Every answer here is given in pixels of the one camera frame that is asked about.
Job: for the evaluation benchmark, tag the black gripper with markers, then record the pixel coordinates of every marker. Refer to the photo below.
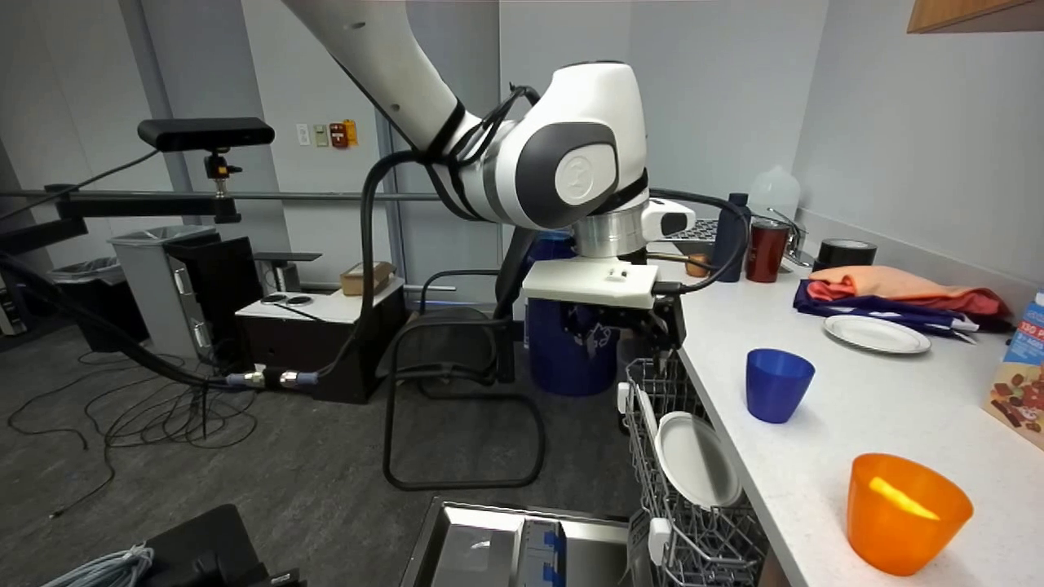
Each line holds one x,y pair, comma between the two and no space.
594,327

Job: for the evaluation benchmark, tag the wire dishwasher rack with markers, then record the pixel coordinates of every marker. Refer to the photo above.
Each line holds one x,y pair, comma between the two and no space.
693,518

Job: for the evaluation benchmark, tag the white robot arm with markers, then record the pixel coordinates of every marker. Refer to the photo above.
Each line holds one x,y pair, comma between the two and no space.
572,161

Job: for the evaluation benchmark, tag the white plate in rack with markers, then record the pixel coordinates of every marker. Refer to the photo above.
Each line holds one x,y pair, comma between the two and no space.
693,460

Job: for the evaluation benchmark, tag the steel dishwasher door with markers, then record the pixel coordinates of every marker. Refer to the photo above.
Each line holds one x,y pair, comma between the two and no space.
517,545

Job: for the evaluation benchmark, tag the blue recycling bin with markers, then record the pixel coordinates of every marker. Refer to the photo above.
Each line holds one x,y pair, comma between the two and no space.
570,351

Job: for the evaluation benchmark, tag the orange fruit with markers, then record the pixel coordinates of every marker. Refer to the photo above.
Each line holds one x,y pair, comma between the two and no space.
696,266

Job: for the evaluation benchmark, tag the blue plastic cup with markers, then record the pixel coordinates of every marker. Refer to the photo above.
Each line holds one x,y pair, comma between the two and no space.
778,384

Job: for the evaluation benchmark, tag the navy water bottle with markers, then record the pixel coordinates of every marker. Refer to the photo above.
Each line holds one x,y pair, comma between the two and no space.
731,239

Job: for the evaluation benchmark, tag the red tumbler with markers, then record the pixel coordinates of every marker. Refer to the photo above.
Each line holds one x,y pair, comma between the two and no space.
763,255

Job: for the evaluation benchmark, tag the clear plastic bag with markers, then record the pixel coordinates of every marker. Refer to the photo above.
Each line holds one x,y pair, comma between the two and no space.
778,195

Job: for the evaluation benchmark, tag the orange and blue cloths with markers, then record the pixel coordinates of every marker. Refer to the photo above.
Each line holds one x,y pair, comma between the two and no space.
901,298

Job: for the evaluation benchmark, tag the black round container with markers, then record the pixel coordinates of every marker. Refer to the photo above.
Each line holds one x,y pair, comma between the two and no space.
840,253

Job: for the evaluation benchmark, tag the black cantilever chair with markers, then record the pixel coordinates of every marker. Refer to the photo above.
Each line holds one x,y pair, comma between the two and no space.
456,415

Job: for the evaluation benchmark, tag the white plate on counter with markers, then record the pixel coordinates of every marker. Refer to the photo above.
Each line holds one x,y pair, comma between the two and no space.
874,335

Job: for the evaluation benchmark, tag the small cardboard box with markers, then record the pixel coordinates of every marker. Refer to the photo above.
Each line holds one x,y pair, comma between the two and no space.
358,281

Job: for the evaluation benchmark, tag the orange plastic cup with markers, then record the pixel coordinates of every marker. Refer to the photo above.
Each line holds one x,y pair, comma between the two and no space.
901,515

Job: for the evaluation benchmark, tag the dark low cabinet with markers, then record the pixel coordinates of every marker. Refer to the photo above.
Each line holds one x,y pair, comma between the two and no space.
311,330

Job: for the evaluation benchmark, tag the colourful cereal box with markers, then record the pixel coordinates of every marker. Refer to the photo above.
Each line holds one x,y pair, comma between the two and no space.
1020,388

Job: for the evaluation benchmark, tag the black computer tower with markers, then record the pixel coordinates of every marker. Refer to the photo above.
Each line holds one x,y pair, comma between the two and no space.
187,284

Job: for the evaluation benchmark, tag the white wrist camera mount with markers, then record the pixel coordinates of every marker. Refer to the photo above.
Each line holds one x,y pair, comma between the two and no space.
591,281

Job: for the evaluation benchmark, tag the black camera on stand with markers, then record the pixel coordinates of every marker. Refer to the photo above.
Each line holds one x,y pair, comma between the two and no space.
205,133

